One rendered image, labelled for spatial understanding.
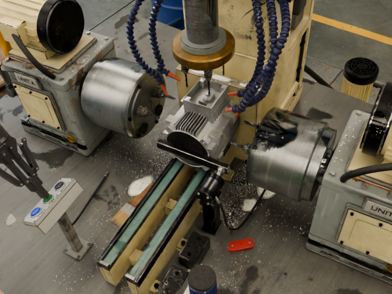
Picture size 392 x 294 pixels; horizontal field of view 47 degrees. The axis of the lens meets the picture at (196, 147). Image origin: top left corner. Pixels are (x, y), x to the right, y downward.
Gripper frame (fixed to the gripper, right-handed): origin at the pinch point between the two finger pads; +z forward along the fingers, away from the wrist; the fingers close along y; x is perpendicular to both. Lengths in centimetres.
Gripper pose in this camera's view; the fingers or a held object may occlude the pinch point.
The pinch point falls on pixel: (37, 188)
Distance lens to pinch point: 132.1
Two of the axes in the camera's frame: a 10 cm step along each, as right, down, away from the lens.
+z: 4.6, 7.4, 5.0
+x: -7.5, 0.2, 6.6
